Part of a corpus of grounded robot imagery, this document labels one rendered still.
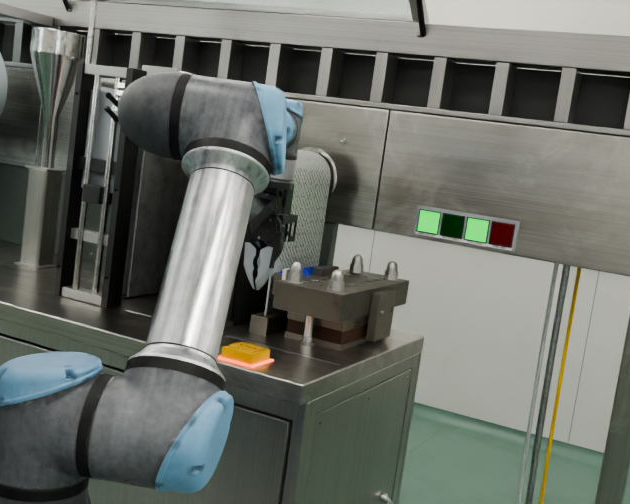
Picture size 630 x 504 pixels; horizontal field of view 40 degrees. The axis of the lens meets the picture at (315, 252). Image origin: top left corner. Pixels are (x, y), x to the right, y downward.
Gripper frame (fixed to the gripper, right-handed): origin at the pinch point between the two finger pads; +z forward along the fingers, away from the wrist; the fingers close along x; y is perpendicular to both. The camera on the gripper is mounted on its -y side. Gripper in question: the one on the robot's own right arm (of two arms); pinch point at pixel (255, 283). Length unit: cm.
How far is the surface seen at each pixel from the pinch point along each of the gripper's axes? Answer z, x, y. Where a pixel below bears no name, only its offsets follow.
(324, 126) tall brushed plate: -33, 18, 56
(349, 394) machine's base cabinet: 21.4, -15.9, 16.7
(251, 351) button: 12.6, -2.3, -1.9
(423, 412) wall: 103, 51, 288
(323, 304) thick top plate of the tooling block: 4.9, -5.9, 19.5
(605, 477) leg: 41, -62, 72
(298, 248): -3.6, 9.8, 35.4
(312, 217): -10.9, 9.8, 40.4
